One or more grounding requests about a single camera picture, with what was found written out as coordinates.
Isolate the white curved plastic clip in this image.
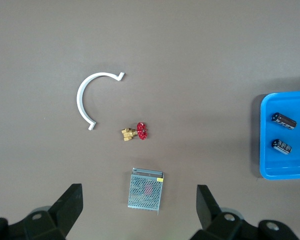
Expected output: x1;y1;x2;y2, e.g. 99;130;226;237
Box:
76;71;126;131

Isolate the small dark connector block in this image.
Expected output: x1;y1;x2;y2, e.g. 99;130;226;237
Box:
271;138;293;156

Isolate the brown table mat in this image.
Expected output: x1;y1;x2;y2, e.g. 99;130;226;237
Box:
0;0;300;240

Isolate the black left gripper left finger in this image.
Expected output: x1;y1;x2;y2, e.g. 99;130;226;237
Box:
0;183;83;240

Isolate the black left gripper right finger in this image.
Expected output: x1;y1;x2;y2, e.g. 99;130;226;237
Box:
196;184;300;240

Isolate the metal mesh power supply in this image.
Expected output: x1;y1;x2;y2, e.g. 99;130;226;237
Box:
126;167;165;216

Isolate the brass valve red handwheel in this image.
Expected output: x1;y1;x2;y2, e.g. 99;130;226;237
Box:
121;121;149;141

